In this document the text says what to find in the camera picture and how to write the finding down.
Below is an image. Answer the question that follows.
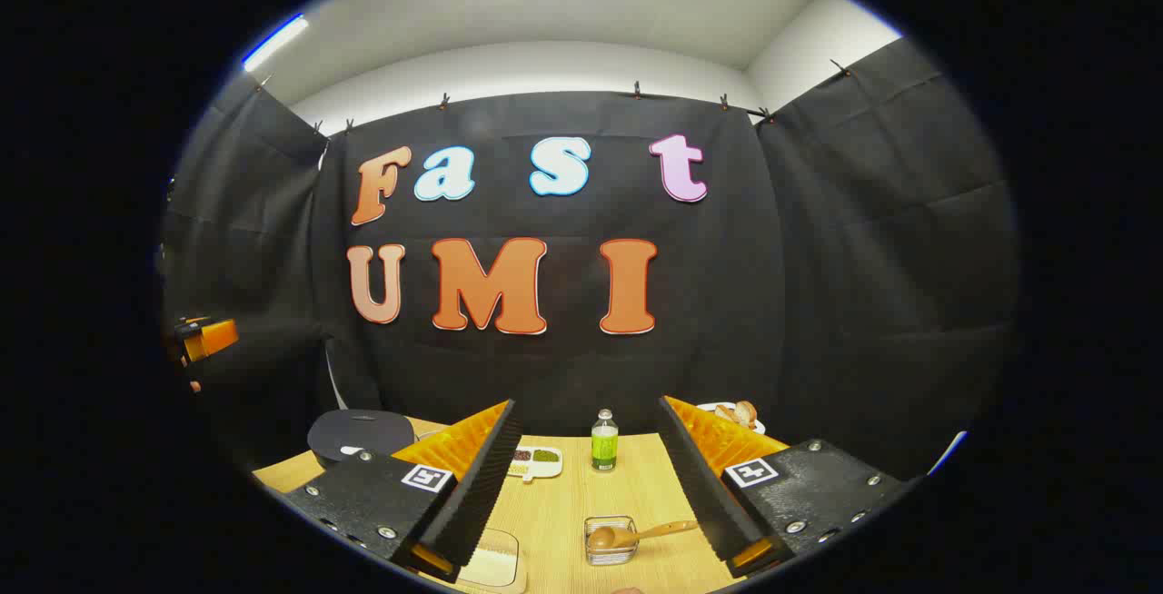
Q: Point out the green label plastic bottle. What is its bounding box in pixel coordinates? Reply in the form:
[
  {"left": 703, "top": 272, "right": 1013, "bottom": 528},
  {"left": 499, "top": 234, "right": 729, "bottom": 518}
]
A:
[{"left": 591, "top": 409, "right": 620, "bottom": 472}]

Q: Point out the white toaster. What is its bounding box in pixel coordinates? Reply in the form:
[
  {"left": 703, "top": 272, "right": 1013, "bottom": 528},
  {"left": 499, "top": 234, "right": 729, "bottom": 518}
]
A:
[{"left": 695, "top": 401, "right": 766, "bottom": 436}]

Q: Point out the ceiling light bar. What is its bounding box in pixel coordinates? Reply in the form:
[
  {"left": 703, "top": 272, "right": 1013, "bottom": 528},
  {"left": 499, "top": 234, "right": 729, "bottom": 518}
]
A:
[{"left": 241, "top": 15, "right": 310, "bottom": 73}]

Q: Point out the clear plastic container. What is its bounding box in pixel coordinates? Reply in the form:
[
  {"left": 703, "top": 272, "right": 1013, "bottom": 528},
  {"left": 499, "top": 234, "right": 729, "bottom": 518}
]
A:
[{"left": 454, "top": 529, "right": 528, "bottom": 594}]

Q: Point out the grey rice cooker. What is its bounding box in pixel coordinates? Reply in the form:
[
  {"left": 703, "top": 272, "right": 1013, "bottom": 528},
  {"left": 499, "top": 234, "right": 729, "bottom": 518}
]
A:
[{"left": 307, "top": 410, "right": 416, "bottom": 468}]

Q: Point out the wooden spoon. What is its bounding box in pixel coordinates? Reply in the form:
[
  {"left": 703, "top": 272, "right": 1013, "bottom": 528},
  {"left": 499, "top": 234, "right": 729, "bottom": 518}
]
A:
[{"left": 589, "top": 520, "right": 699, "bottom": 551}]

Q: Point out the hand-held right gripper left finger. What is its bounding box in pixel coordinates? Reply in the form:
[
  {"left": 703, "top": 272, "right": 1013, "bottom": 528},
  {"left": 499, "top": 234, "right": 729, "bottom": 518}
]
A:
[{"left": 283, "top": 399, "right": 524, "bottom": 584}]

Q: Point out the black backdrop cloth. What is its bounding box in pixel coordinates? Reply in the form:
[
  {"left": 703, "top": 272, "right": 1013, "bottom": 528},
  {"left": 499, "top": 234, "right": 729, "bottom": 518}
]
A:
[{"left": 162, "top": 35, "right": 1020, "bottom": 477}]

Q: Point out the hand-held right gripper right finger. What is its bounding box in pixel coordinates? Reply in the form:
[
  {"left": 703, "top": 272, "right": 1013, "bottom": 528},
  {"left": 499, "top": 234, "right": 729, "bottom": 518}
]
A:
[{"left": 659, "top": 396, "right": 912, "bottom": 577}]

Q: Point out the metal wire chopstick holder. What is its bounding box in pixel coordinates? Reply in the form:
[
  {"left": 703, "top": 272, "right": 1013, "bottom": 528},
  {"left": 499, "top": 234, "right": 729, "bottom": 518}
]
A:
[{"left": 584, "top": 515, "right": 640, "bottom": 567}]

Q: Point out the white divided bean dish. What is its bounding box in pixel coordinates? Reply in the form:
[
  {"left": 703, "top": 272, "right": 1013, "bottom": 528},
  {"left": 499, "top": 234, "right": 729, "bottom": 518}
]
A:
[{"left": 509, "top": 446, "right": 564, "bottom": 483}]

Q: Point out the white rice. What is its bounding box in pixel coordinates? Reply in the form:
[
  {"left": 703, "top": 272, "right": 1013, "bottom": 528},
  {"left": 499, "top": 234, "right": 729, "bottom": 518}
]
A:
[{"left": 468, "top": 547, "right": 517, "bottom": 588}]

